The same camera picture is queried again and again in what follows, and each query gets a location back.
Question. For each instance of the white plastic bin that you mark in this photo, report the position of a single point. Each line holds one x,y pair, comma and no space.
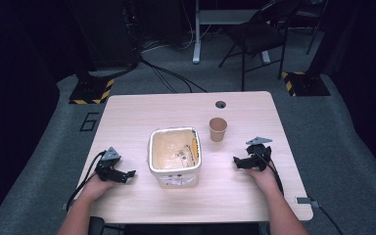
174,156

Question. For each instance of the black chair armrest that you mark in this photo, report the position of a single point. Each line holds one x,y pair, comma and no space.
96,226

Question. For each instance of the white desk frame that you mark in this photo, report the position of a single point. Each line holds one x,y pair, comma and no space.
196,36

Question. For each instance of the brown paper cup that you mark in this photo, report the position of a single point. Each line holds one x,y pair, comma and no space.
217,129

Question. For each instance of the person's dark lap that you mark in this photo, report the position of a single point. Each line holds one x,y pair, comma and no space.
192,229

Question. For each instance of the black folding chair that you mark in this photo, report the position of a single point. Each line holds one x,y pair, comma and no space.
258,36

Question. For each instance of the black yellow striped base plate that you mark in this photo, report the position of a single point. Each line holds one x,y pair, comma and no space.
306,84
91,93

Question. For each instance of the small grey table edge clamp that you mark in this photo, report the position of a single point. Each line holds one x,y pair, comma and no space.
64,206

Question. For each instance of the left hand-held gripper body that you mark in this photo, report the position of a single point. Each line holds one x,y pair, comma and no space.
108,164

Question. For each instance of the black stand post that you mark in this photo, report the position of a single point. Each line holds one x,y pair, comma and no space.
326,39
83,49

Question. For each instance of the person's left hand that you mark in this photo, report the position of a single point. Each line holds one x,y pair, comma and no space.
96,187

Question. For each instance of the person's right hand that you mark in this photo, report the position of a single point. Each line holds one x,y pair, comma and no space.
263,181

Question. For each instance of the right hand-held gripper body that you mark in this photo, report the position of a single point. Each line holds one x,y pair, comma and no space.
258,153

